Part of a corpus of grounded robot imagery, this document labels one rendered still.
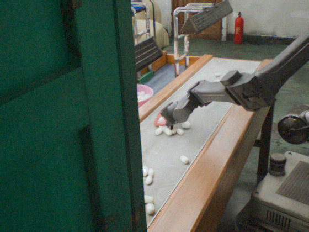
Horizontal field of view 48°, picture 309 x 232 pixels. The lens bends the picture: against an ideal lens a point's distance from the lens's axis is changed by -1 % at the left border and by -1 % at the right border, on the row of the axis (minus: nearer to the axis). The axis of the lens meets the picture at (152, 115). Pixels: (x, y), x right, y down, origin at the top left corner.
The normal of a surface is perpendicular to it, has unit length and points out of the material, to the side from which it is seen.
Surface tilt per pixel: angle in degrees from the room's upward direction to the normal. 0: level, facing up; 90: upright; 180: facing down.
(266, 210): 90
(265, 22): 90
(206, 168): 0
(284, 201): 0
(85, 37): 90
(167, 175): 0
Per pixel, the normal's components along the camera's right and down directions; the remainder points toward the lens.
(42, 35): 0.90, 0.14
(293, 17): -0.49, 0.39
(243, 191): -0.05, -0.90
